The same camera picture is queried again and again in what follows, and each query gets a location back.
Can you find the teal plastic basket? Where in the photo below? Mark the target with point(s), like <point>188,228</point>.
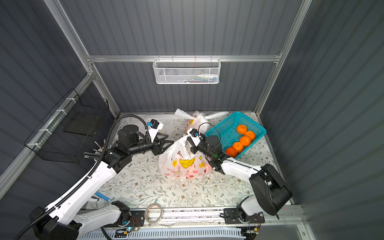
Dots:
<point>226,130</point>

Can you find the orange mandarin right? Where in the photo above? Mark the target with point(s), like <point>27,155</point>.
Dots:
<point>250,134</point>

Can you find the clear plastic bag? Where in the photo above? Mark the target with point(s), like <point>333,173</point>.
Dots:
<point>179,162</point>

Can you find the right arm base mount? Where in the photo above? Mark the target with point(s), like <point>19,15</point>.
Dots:
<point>234,216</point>

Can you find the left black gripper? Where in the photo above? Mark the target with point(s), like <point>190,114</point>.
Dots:
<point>156,146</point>

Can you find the cartoon printed plastic bag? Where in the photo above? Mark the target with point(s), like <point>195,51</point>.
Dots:
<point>198,120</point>

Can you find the orange mandarin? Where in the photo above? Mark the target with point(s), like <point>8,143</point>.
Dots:
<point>245,141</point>
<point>231,151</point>
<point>250,134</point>
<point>241,129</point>
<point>238,146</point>

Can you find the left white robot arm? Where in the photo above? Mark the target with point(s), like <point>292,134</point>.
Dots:
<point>61,220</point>

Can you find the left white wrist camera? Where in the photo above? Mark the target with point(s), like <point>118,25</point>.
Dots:
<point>153,127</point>

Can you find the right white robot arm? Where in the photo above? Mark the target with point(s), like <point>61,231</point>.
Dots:
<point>270,191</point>

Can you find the orange mandarin top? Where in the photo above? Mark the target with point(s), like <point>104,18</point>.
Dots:
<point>241,129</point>

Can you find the black wire wall basket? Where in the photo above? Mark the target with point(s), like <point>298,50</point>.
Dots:
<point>80,120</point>

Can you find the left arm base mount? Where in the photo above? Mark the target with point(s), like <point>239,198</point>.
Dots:
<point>133,218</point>

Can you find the orange mandarin centre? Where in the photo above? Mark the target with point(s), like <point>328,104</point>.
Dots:
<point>245,141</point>

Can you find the orange mandarin front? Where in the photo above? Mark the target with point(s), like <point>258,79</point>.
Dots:
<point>238,146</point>

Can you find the white wire wall basket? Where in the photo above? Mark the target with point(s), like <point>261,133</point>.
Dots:
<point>187,71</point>

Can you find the orange mandarin left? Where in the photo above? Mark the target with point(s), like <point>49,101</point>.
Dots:
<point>231,151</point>

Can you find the blue marker pen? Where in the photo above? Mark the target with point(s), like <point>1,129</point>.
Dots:
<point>99,195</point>

